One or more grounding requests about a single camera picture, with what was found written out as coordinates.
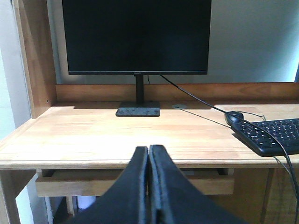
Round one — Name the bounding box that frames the black computer monitor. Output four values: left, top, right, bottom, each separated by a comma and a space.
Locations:
62, 0, 212, 117

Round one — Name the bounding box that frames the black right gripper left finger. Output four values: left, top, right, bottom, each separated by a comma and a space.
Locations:
67, 147, 148, 224

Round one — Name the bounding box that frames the black computer mouse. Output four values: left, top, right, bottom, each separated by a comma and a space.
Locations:
225, 111, 244, 126

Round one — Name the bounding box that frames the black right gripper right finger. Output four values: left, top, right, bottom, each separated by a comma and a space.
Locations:
149, 145, 245, 224

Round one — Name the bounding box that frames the black monitor cable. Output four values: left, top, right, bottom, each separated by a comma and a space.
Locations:
159, 74, 299, 206

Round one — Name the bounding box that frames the thin grey mouse cable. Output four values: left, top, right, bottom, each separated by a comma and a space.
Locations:
175, 106, 299, 194

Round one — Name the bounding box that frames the wooden desk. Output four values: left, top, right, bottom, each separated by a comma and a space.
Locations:
0, 0, 296, 224

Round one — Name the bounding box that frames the black keyboard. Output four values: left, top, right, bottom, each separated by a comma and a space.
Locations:
231, 118, 299, 157

